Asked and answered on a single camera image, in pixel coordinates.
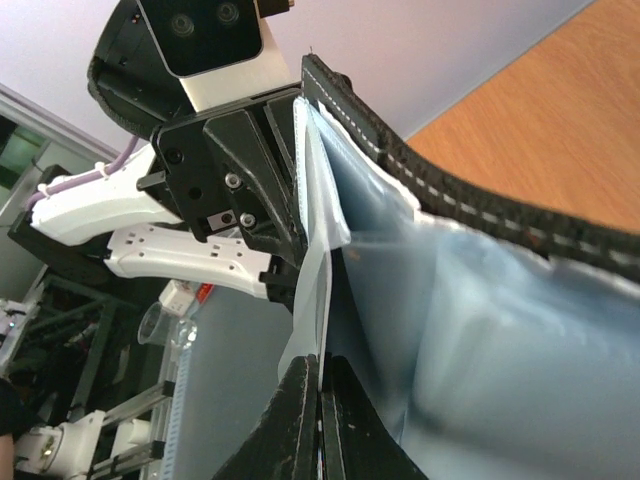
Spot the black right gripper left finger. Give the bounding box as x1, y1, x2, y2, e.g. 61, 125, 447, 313
214, 355, 319, 479

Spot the black leather card holder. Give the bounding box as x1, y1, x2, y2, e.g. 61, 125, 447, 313
282, 54, 639, 479

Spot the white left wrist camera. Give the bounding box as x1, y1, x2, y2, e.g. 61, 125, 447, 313
134, 0, 294, 111

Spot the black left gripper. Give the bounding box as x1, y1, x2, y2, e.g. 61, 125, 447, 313
137, 84, 306, 253

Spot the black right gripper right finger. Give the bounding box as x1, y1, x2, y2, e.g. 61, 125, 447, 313
322, 356, 426, 479

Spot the grey slotted cable duct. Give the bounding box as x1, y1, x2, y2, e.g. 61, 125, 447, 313
159, 347, 195, 480

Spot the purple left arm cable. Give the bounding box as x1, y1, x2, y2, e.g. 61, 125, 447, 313
27, 139, 141, 209

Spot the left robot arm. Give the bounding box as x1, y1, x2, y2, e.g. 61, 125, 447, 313
9, 1, 307, 306

